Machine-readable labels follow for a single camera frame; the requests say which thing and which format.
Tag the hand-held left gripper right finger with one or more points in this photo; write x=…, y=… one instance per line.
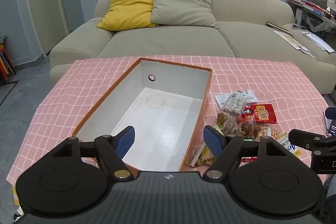
x=214, y=141

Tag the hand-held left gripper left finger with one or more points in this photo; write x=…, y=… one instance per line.
x=126, y=140

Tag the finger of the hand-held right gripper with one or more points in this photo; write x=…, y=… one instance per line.
x=304, y=138

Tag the white packet with blue lettering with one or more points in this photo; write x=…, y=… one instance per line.
x=290, y=145

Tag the white yellow pastry packet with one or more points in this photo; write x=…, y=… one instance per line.
x=203, y=157

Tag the clear packet of brown nuts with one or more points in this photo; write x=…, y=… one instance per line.
x=224, y=121

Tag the clear brown cake packet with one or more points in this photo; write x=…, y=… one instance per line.
x=245, y=128

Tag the red sausage stick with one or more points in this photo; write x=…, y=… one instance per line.
x=248, y=159

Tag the peanut cracker packet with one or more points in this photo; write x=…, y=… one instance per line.
x=265, y=132

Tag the clear packet of white balls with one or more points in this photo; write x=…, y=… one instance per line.
x=235, y=104

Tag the orange cardboard box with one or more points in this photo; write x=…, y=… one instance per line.
x=162, y=119

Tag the red snack packet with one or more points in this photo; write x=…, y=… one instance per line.
x=260, y=113

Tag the white sachet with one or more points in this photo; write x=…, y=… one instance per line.
x=249, y=94

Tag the pink checkered tablecloth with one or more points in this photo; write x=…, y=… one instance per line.
x=78, y=87

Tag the cream magazine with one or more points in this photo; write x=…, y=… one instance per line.
x=291, y=41

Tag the grey magazine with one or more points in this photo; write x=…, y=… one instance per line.
x=319, y=41

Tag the beige sofa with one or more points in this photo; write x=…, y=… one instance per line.
x=170, y=43

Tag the white smartphone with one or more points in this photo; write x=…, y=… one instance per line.
x=299, y=27

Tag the dark book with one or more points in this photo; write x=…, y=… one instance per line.
x=278, y=26

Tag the white study desk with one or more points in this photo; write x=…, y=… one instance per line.
x=315, y=11

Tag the yellow pillow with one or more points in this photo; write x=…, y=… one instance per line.
x=126, y=8

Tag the beige pillow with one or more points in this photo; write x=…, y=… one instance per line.
x=181, y=3

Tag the stack of coloured stools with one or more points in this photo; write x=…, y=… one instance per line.
x=5, y=58

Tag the cream door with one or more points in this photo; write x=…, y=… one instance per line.
x=42, y=3

